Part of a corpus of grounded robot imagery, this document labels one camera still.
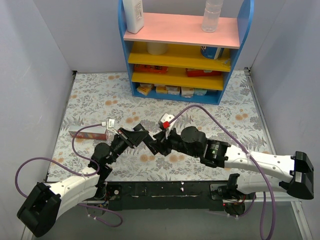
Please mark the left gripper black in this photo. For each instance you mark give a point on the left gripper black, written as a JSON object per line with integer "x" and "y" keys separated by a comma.
{"x": 127, "y": 137}

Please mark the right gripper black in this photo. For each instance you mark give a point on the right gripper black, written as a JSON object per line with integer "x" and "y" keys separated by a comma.
{"x": 164, "y": 141}

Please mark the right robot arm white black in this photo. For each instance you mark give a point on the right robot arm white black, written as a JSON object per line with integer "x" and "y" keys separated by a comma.
{"x": 292, "y": 174}

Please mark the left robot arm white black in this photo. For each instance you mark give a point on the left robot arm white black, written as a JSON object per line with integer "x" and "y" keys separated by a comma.
{"x": 46, "y": 203}

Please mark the red snack box on table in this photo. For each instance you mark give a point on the red snack box on table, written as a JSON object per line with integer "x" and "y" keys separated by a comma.
{"x": 95, "y": 132}

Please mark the yellow tissue pack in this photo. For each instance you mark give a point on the yellow tissue pack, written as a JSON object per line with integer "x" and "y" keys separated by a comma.
{"x": 145, "y": 88}

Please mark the floral tablecloth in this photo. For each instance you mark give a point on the floral tablecloth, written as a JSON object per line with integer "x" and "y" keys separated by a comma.
{"x": 95, "y": 98}

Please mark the orange red snack box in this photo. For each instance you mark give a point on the orange red snack box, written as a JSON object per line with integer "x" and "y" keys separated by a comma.
{"x": 145, "y": 68}

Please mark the red snack box on shelf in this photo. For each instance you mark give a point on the red snack box on shelf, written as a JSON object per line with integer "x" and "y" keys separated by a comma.
{"x": 192, "y": 72}

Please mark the blue wooden shelf unit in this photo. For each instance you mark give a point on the blue wooden shelf unit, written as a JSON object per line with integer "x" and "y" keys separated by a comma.
{"x": 184, "y": 37}

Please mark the blue white can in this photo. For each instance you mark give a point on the blue white can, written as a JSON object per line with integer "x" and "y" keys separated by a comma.
{"x": 211, "y": 52}

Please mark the white plastic bottle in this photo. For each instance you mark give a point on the white plastic bottle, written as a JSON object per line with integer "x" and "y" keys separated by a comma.
{"x": 134, "y": 15}

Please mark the clear plastic water bottle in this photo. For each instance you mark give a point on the clear plastic water bottle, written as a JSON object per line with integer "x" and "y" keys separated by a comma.
{"x": 211, "y": 15}

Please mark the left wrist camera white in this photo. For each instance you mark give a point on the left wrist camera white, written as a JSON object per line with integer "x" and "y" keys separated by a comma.
{"x": 109, "y": 126}

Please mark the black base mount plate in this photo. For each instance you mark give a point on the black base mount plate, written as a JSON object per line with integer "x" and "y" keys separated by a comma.
{"x": 166, "y": 195}

